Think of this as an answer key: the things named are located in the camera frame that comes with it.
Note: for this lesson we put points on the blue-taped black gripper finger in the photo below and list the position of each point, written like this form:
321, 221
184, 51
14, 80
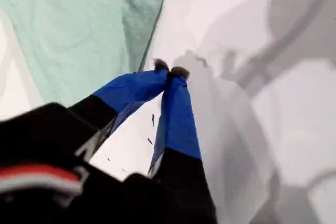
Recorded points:
178, 119
131, 87

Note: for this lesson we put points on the pale green T-shirt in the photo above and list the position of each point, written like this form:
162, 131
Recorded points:
78, 24

